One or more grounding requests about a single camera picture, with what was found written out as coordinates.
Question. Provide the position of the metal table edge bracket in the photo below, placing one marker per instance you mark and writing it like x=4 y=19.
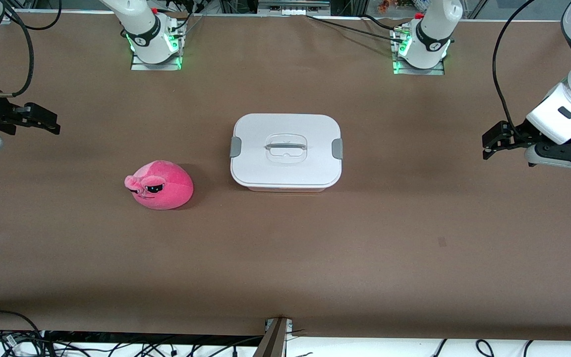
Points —
x=273 y=342

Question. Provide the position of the brown table cover sheet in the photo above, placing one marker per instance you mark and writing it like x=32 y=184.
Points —
x=285 y=258

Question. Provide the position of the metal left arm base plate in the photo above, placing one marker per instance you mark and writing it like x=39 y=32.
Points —
x=436 y=72

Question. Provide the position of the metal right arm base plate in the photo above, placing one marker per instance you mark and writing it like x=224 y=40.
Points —
x=139 y=66

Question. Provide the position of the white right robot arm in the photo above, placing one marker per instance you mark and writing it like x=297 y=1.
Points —
x=142 y=27

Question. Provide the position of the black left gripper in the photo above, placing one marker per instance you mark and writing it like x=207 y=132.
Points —
x=519 y=132

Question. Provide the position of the pink plush toy with sunglasses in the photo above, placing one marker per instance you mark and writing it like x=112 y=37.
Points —
x=164 y=186

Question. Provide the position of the clear pink plastic box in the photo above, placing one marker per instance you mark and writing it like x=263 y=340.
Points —
x=285 y=189

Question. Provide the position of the aluminium frame rail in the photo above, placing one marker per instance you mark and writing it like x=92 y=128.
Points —
x=293 y=7

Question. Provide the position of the colourful background object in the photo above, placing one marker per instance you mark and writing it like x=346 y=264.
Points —
x=384 y=6

